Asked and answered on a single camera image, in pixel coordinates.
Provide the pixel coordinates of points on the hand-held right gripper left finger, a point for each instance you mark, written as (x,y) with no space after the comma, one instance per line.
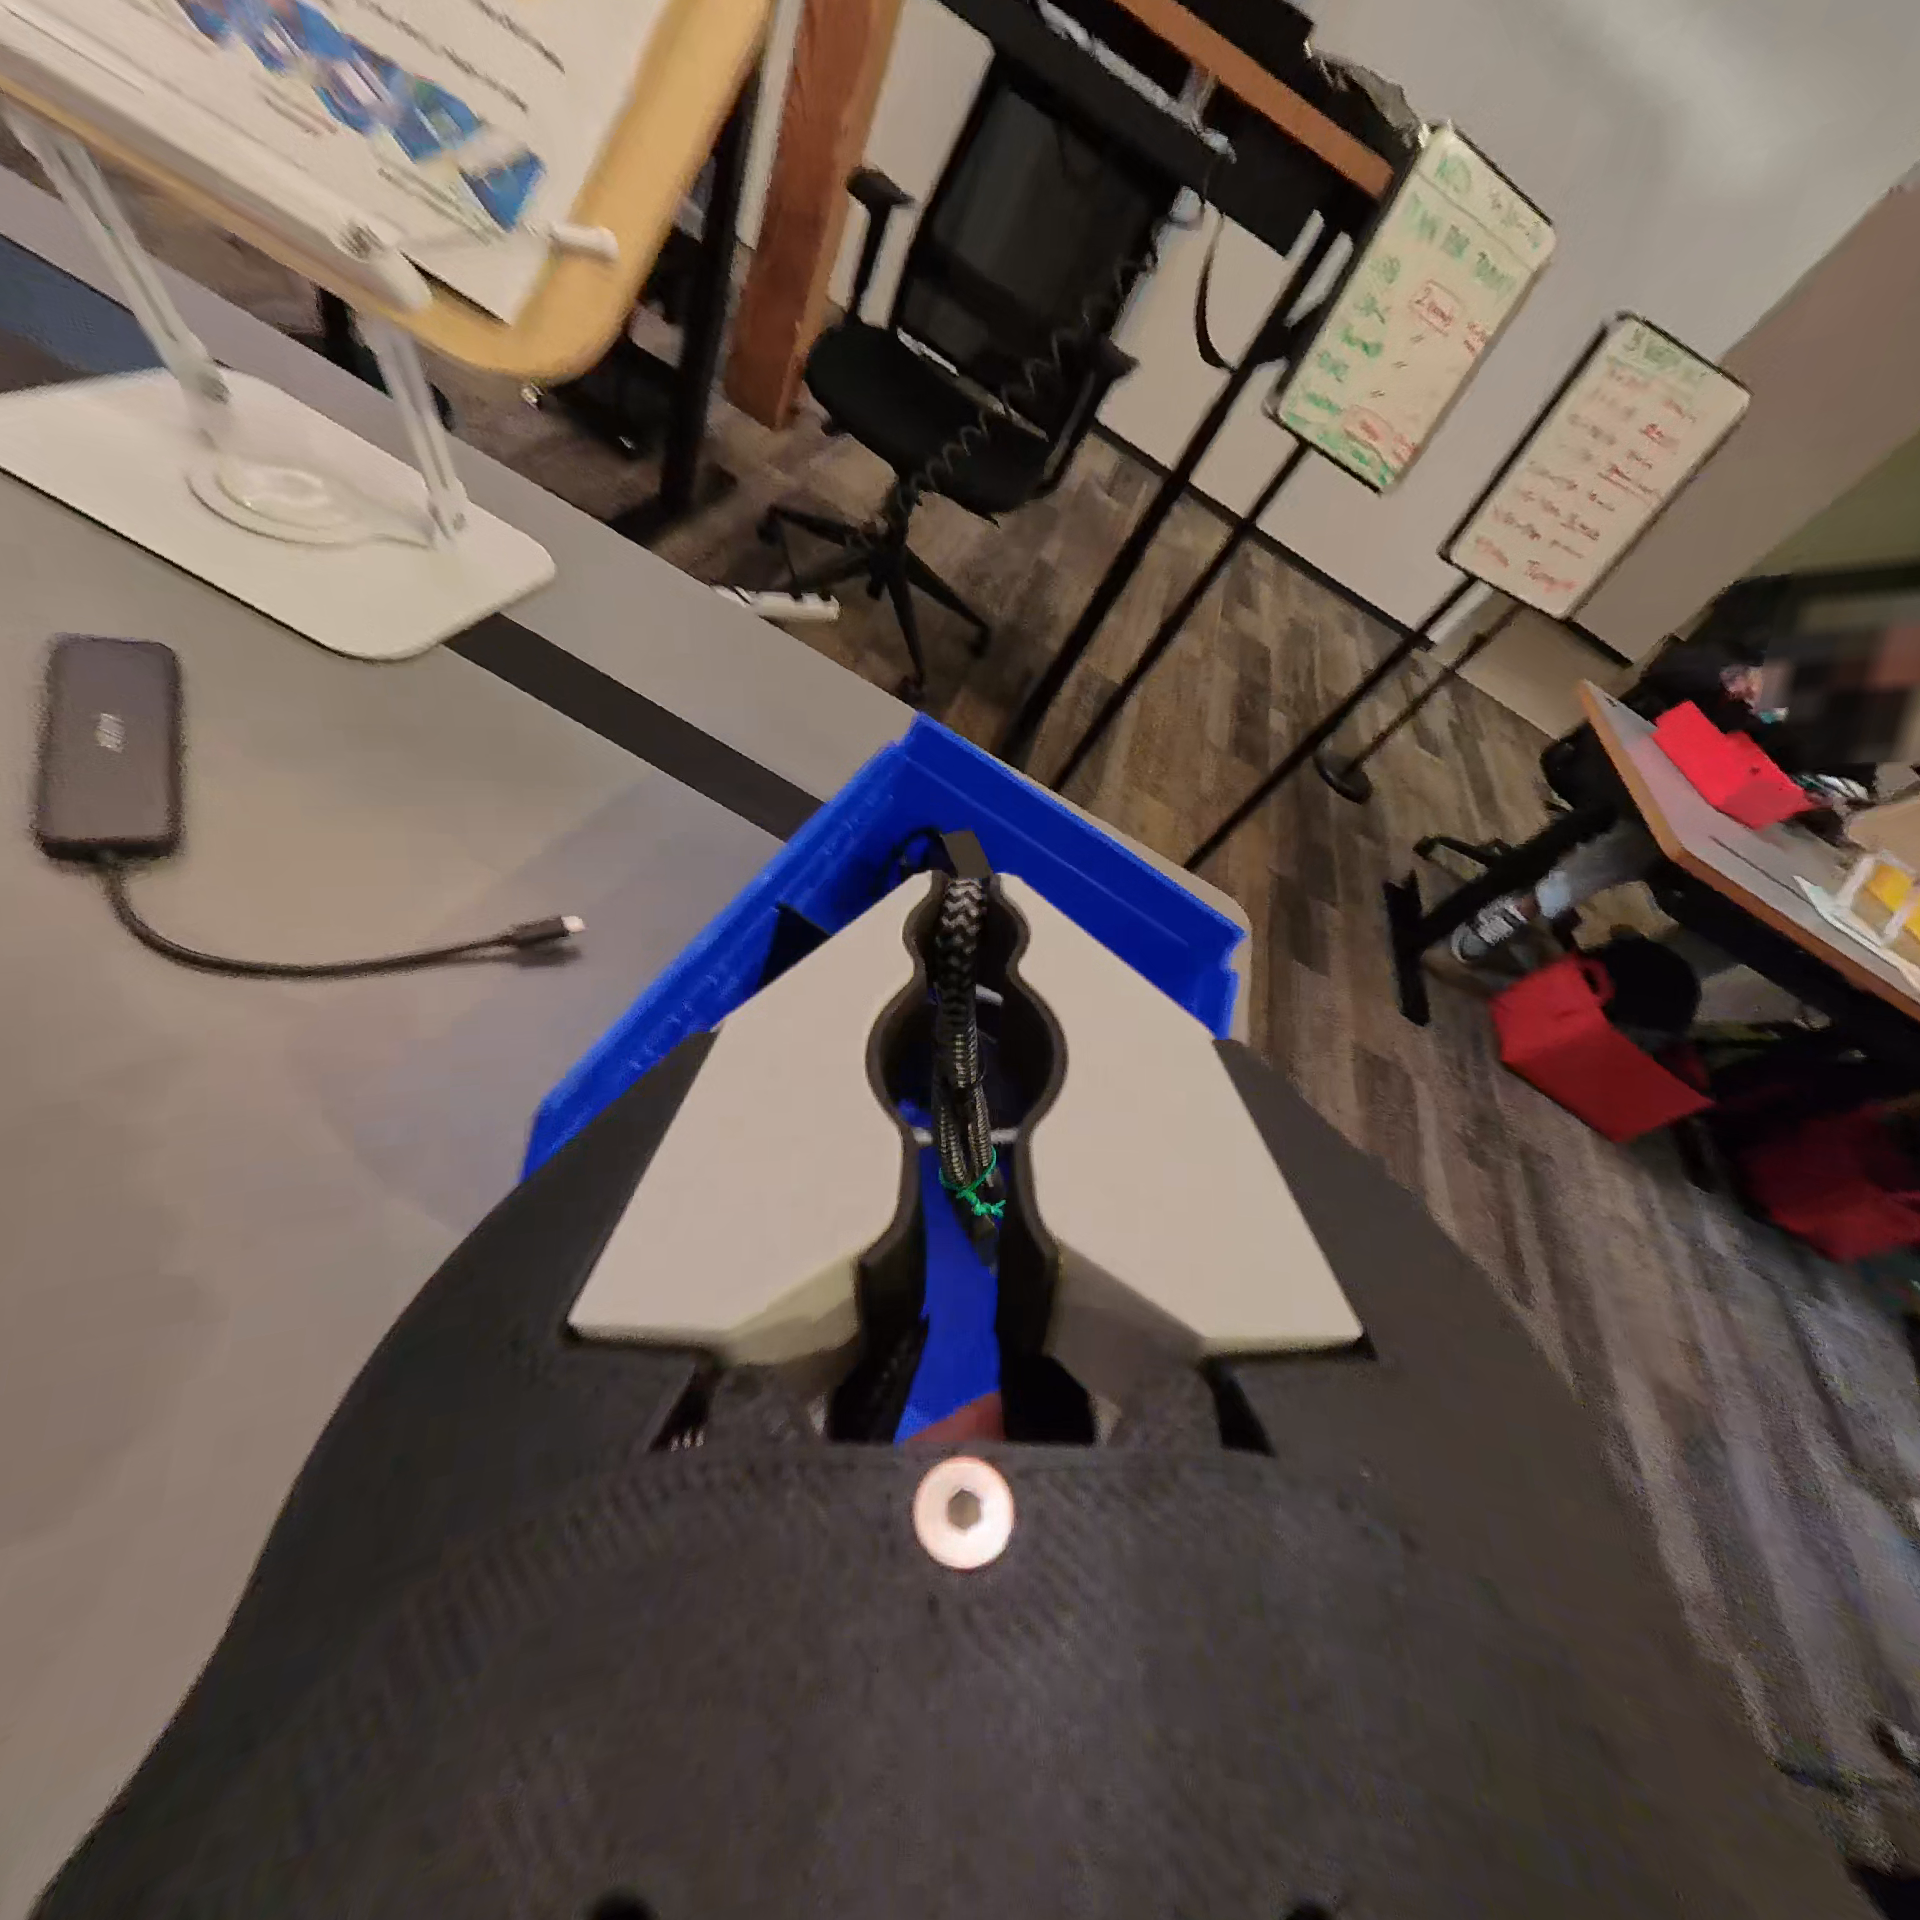
(751,1188)

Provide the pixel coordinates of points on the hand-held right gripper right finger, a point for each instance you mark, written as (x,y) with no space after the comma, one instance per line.
(1187,1188)

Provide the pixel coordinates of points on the blue storage bin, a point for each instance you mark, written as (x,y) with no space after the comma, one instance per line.
(902,826)

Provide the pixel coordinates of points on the grey work table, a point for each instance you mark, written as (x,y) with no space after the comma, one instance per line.
(1757,856)

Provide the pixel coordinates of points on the yellow storage bin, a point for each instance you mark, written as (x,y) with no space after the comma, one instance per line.
(1885,894)

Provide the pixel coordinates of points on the handwritten whiteboard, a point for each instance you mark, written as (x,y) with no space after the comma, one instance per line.
(1592,468)

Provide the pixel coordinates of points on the green marked whiteboard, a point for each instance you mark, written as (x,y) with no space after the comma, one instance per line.
(1411,300)

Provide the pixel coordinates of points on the wood top black desk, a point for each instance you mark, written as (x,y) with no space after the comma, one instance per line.
(1260,92)

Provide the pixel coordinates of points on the wooden post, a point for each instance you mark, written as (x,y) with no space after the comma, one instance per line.
(813,181)

